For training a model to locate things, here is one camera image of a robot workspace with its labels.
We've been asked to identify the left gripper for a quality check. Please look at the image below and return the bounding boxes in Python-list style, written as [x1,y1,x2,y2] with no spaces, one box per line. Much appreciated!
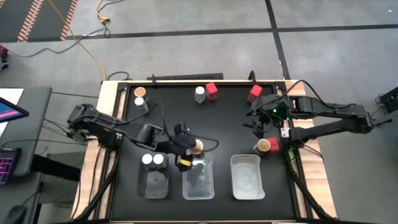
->
[169,123,205,172]

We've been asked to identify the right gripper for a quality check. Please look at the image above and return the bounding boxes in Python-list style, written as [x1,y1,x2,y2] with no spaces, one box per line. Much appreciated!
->
[243,94,284,139]

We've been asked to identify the gold lid nori jar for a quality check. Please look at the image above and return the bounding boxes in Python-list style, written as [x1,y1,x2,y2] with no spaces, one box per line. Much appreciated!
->
[192,139,205,156]

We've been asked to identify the brown lid spice jar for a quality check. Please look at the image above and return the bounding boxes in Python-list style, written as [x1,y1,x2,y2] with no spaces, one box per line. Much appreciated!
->
[253,138,272,156]
[134,86,150,105]

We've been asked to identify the white cap spice jar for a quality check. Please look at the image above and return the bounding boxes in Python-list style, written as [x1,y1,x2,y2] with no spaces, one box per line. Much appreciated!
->
[141,153,154,170]
[194,86,206,105]
[152,153,167,170]
[134,96,149,113]

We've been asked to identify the black table mat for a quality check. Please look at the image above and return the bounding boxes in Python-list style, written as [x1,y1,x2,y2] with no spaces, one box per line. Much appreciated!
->
[110,83,298,221]

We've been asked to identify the smoky clear plastic bin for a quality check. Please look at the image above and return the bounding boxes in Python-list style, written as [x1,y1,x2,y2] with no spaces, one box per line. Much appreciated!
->
[136,154,170,200]

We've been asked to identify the white plastic bin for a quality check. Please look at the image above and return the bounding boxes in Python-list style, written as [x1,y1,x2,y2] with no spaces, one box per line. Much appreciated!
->
[230,154,266,200]

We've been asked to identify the black flat beam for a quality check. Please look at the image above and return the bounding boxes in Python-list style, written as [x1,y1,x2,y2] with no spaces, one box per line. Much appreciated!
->
[29,154,82,183]

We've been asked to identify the grey desk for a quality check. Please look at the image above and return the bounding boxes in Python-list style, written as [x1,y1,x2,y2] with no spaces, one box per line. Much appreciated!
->
[0,86,53,224]

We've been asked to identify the backlit keyboard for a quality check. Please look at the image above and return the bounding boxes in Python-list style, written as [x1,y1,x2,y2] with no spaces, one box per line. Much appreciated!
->
[0,147,22,187]

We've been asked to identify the monitor with pink screen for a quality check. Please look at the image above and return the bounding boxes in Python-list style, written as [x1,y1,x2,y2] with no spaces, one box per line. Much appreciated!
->
[0,96,30,124]

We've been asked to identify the white paper sheet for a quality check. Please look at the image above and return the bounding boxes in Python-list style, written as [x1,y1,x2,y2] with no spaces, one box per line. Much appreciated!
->
[0,88,25,139]

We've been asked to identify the black mat orange stripes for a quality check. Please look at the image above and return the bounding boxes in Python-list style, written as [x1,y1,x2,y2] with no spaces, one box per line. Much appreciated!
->
[0,0,79,43]

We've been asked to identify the black computer mouse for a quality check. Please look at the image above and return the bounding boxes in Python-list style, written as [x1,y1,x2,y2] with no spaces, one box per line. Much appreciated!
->
[2,204,27,224]

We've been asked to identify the red black device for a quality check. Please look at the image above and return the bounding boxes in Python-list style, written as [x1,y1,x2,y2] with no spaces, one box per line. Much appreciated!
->
[0,44,9,70]

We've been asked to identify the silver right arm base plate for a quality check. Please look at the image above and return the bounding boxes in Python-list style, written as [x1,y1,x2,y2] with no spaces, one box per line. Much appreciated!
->
[280,126,295,139]

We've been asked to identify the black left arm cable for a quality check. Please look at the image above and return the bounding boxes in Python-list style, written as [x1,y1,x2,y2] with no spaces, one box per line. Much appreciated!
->
[118,101,220,154]

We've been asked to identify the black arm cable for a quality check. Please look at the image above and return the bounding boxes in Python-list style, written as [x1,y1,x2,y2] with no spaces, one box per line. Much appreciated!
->
[118,101,220,154]
[251,79,358,139]

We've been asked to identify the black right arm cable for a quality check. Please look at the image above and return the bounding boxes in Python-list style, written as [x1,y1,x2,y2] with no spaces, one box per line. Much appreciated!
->
[251,79,358,139]

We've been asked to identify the black looped cable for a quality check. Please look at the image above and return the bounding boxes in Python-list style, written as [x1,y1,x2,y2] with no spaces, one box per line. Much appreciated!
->
[107,71,131,82]

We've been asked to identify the black equipment with cables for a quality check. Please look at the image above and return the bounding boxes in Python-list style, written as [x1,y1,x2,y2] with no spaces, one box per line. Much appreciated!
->
[369,86,398,128]

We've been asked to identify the thin yellow cable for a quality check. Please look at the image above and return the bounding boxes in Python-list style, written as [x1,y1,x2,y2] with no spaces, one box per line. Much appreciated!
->
[46,0,108,81]

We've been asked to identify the yellow extension cord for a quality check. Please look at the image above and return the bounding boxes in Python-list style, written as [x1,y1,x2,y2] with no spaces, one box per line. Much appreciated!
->
[95,0,126,24]

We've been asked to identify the black floor cable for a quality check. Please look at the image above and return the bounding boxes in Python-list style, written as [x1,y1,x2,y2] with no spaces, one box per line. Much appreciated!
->
[6,26,112,59]

